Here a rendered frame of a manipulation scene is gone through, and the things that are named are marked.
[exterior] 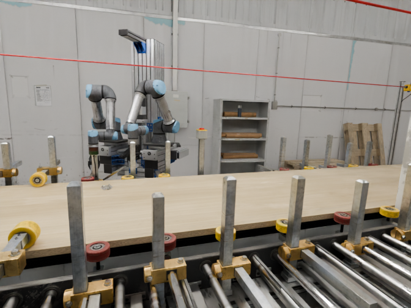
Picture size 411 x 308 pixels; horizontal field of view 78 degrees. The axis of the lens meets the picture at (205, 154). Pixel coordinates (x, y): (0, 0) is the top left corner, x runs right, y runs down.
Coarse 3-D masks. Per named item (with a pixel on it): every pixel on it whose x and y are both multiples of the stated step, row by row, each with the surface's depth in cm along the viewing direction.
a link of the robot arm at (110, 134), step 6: (108, 90) 217; (108, 96) 216; (114, 96) 220; (108, 102) 217; (114, 102) 220; (108, 108) 216; (114, 108) 220; (108, 114) 216; (114, 114) 219; (108, 120) 215; (114, 120) 218; (108, 126) 214; (114, 126) 217; (108, 132) 214; (114, 132) 215; (108, 138) 214; (114, 138) 215
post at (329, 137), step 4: (328, 136) 233; (332, 136) 232; (328, 140) 233; (332, 140) 233; (328, 144) 233; (328, 148) 233; (328, 152) 234; (328, 156) 235; (324, 160) 238; (328, 160) 235; (324, 164) 238; (328, 164) 236; (324, 168) 238
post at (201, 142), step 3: (201, 141) 193; (201, 144) 194; (198, 147) 197; (201, 147) 194; (198, 150) 197; (201, 150) 194; (198, 153) 197; (201, 153) 195; (198, 156) 197; (201, 156) 195; (198, 159) 198; (201, 159) 196; (198, 162) 198; (201, 162) 196; (198, 165) 198; (201, 165) 197; (198, 168) 198; (201, 168) 197; (198, 171) 198; (201, 171) 198; (198, 174) 199; (201, 174) 198
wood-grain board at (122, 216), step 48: (0, 192) 136; (48, 192) 138; (96, 192) 140; (144, 192) 143; (192, 192) 145; (240, 192) 148; (288, 192) 151; (336, 192) 153; (384, 192) 156; (0, 240) 89; (48, 240) 90; (96, 240) 91; (144, 240) 95
